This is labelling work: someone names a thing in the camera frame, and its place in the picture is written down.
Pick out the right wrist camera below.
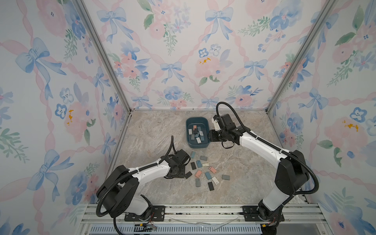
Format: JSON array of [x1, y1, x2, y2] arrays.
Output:
[[211, 117, 221, 131]]

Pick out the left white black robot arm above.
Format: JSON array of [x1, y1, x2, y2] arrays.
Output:
[[96, 137, 191, 235]]

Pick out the teal eraser lower centre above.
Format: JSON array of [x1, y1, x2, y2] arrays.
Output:
[[205, 171, 212, 180]]

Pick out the grey eraser bottom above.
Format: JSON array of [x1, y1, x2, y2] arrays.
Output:
[[195, 179, 201, 188]]

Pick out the black eraser tilted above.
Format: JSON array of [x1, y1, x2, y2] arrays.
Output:
[[185, 171, 193, 179]]

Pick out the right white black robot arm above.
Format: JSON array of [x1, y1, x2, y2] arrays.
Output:
[[209, 101, 319, 228]]

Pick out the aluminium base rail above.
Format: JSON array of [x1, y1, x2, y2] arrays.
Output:
[[77, 204, 333, 235]]

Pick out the dark teal storage box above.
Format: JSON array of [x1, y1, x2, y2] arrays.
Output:
[[186, 117, 210, 149]]

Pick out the black eraser bottom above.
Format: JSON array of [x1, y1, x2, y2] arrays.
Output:
[[208, 182, 214, 191]]

